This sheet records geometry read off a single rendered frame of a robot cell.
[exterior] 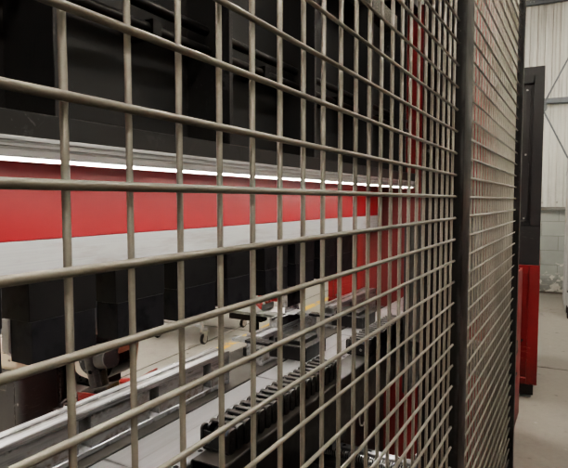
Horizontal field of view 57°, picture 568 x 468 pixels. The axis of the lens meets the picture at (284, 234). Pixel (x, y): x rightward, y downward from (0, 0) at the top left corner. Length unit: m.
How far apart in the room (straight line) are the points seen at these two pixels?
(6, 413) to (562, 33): 8.37
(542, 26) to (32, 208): 8.56
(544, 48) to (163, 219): 8.15
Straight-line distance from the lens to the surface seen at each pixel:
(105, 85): 1.09
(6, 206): 1.01
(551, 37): 9.09
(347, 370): 1.27
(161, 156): 0.96
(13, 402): 2.54
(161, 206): 1.26
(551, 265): 8.85
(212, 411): 1.09
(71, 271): 0.16
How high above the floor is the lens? 1.40
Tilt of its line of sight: 4 degrees down
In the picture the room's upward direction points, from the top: straight up
